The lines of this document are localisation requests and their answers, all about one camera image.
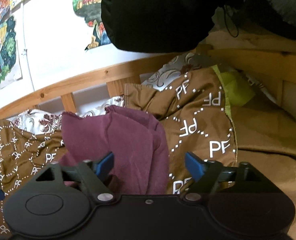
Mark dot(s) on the anime girl poster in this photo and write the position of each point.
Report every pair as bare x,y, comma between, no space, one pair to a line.
10,69

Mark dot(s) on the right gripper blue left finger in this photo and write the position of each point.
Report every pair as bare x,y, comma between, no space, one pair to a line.
95,169

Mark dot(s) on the black puffy jacket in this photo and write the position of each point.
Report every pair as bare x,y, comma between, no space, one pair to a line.
166,26

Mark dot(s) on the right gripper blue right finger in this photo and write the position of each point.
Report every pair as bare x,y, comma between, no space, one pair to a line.
201,169

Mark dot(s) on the colourful mushroom poster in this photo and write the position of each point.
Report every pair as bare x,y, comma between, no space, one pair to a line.
90,10

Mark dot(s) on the maroon long sleeve shirt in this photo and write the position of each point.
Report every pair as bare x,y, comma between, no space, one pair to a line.
137,140

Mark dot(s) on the brown PF patterned blanket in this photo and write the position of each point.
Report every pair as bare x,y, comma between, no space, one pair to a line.
259,133

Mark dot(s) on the wooden bed frame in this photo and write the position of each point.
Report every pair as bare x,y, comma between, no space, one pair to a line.
268,56

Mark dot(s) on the lime green cloth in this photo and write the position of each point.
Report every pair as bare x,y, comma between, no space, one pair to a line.
228,89

